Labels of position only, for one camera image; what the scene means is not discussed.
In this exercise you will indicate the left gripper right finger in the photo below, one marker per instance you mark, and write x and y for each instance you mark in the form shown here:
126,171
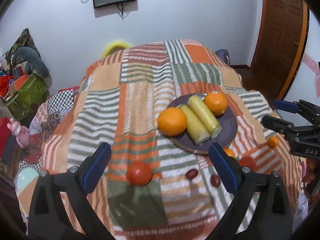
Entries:
272,217

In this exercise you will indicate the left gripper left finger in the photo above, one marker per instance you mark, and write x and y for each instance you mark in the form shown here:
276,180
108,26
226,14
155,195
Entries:
48,218

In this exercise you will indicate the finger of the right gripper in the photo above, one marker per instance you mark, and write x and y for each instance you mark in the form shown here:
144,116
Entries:
307,110
277,124

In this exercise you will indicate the red tomato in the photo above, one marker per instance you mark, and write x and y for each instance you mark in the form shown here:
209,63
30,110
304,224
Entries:
139,173
248,161

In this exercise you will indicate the large orange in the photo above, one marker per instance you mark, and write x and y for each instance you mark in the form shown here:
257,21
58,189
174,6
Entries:
172,122
216,102

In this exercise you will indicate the sugarcane piece short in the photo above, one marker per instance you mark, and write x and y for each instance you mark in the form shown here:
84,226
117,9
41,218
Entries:
196,104

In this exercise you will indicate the sugarcane piece long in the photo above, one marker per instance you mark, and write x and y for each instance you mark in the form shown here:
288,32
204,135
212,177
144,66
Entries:
195,128

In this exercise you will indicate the small mandarin far right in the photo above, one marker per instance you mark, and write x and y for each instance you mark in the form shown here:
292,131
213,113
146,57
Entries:
273,142

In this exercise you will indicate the wooden wardrobe with white door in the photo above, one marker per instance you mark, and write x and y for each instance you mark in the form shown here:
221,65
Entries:
306,83

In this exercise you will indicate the purple round plate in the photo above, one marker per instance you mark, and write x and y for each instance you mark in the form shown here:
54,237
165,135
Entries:
226,136

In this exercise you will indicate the small mandarin near plate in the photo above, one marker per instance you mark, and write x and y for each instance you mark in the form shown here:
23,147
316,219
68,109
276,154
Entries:
229,152

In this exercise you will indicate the dark grape right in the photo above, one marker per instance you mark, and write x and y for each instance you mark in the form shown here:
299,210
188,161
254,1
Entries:
215,180

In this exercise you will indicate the dark grape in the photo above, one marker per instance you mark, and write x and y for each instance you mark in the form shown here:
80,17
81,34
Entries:
191,174
215,180

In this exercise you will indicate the pink rabbit toy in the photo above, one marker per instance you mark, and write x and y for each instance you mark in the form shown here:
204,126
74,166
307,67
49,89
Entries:
20,132

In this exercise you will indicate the brown wooden door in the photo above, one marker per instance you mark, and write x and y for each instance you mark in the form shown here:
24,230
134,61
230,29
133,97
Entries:
280,45

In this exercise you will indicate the blue backpack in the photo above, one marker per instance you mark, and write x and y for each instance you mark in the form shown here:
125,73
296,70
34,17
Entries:
223,54

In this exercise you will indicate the dark grape left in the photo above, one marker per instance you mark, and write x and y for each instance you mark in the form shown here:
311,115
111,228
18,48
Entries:
191,174

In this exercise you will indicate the red box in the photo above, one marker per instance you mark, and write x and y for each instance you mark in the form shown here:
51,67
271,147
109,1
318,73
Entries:
5,133

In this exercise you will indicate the checkered patchwork quilt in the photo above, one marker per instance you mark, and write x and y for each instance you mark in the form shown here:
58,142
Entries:
47,128

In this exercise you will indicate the striped patchwork blanket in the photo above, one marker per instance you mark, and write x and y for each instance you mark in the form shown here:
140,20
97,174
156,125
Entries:
119,102

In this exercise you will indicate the green storage box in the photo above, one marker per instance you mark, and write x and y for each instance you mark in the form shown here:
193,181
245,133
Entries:
28,98

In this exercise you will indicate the grey plush toy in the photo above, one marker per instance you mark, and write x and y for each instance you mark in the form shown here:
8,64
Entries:
29,61

